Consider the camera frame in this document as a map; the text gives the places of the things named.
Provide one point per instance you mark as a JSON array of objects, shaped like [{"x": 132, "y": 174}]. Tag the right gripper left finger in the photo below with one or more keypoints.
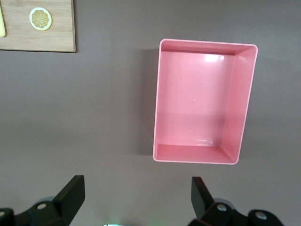
[{"x": 68, "y": 200}]

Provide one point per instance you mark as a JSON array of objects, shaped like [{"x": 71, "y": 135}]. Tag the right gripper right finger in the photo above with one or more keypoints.
[{"x": 204, "y": 204}]

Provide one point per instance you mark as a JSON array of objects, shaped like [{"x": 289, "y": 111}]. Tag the wooden cutting board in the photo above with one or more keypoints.
[{"x": 61, "y": 35}]

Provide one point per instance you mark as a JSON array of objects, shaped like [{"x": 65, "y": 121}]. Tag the pink plastic bin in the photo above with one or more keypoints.
[{"x": 192, "y": 94}]

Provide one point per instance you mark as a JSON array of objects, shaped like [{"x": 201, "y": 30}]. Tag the lemon slice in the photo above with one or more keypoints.
[{"x": 40, "y": 18}]

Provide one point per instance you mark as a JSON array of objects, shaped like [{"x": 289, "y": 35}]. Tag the yellow plastic fork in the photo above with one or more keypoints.
[{"x": 2, "y": 23}]

